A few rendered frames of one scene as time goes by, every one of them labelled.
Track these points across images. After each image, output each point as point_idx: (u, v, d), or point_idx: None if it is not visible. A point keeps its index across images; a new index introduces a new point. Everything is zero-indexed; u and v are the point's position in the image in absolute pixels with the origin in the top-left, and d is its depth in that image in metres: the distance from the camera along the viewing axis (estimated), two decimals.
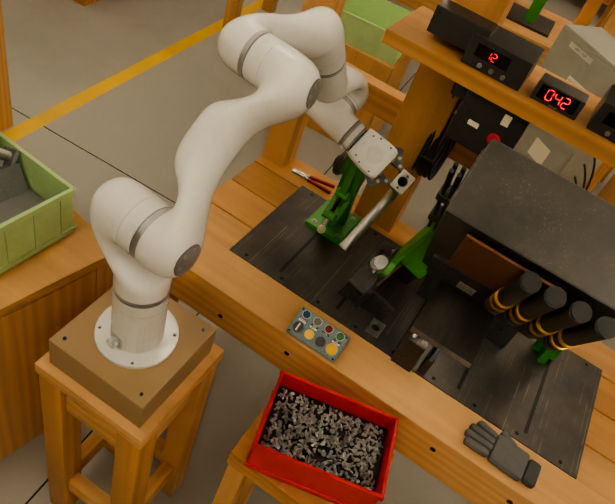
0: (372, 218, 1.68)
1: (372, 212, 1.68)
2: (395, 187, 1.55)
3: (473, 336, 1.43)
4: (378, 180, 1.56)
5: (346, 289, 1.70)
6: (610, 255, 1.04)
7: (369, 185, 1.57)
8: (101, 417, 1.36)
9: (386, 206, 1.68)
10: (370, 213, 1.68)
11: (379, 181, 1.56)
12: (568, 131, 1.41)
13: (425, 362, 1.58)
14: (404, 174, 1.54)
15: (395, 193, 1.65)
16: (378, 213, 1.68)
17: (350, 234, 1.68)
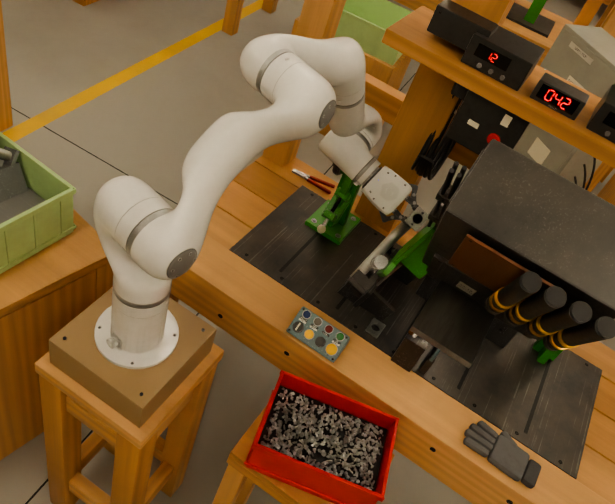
0: (383, 250, 1.68)
1: (383, 244, 1.69)
2: (410, 224, 1.56)
3: (473, 336, 1.43)
4: (392, 216, 1.57)
5: (346, 289, 1.70)
6: (610, 255, 1.04)
7: (384, 221, 1.58)
8: (101, 417, 1.36)
9: (397, 239, 1.69)
10: (381, 245, 1.69)
11: (393, 217, 1.57)
12: (568, 131, 1.41)
13: (425, 362, 1.58)
14: (419, 211, 1.55)
15: (407, 227, 1.66)
16: (389, 245, 1.69)
17: (361, 266, 1.68)
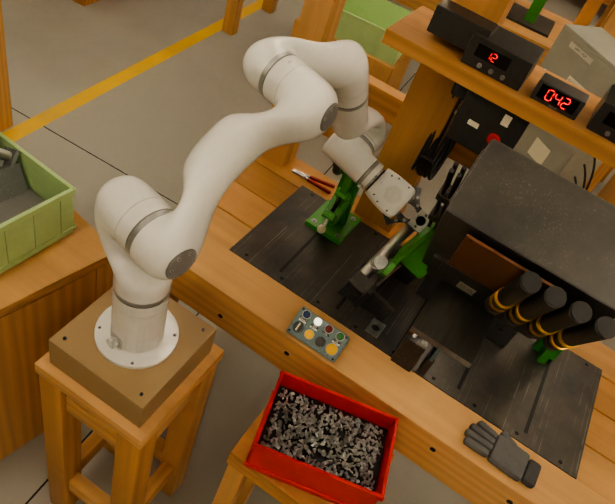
0: (386, 253, 1.68)
1: (386, 247, 1.69)
2: (413, 226, 1.56)
3: (473, 336, 1.43)
4: (396, 219, 1.57)
5: (346, 289, 1.70)
6: (610, 255, 1.04)
7: (387, 224, 1.58)
8: (101, 417, 1.36)
9: (401, 242, 1.69)
10: (384, 247, 1.69)
11: (397, 220, 1.57)
12: (568, 131, 1.41)
13: (425, 362, 1.58)
14: (422, 213, 1.55)
15: (411, 230, 1.66)
16: (392, 248, 1.69)
17: (364, 268, 1.68)
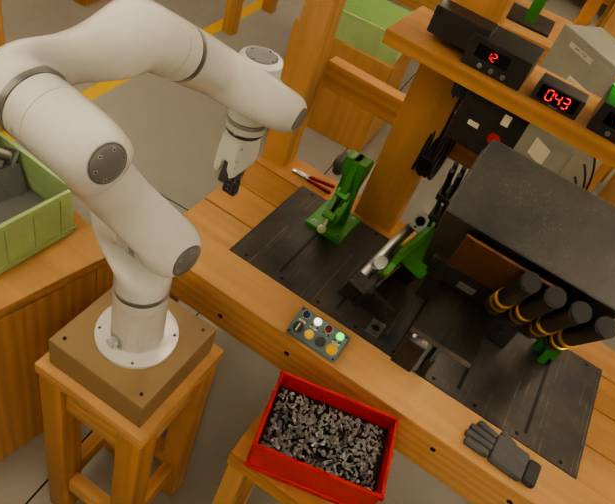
0: (386, 253, 1.68)
1: (386, 247, 1.69)
2: (413, 227, 1.56)
3: (473, 336, 1.43)
4: None
5: (346, 289, 1.70)
6: (610, 255, 1.04)
7: None
8: (101, 417, 1.36)
9: (400, 242, 1.69)
10: (384, 248, 1.69)
11: None
12: (568, 131, 1.41)
13: (425, 362, 1.58)
14: (422, 213, 1.55)
15: (411, 230, 1.66)
16: (392, 248, 1.69)
17: (364, 268, 1.68)
